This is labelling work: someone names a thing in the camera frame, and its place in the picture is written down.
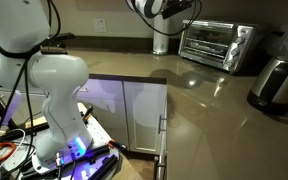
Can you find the orange black clamp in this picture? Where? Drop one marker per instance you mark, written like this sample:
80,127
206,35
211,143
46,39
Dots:
117,145
88,113

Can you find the black aluminium rail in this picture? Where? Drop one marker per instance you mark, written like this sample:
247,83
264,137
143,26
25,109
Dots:
84,153
102,166

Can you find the white wall outlet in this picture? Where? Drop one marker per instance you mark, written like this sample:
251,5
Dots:
99,25

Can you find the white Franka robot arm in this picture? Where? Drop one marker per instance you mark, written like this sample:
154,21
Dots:
57,100

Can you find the white lower cabinet door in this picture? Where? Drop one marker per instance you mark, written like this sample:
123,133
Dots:
144,116
100,110

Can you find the perforated robot mounting table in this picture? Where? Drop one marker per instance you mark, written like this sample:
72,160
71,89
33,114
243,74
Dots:
97,133

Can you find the white paper towel roll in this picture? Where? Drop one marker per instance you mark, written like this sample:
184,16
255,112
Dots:
160,36

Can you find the black camera on stand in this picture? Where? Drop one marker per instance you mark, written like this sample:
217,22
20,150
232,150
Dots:
59,36

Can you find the silver toaster oven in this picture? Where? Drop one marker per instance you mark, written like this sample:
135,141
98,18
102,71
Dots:
247,31

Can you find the silver oven knob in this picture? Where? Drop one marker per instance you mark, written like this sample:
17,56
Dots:
240,40
235,52
231,62

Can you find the stainless steel electric kettle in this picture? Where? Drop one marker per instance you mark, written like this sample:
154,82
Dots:
277,83

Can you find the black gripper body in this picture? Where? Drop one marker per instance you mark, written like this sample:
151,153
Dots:
184,1

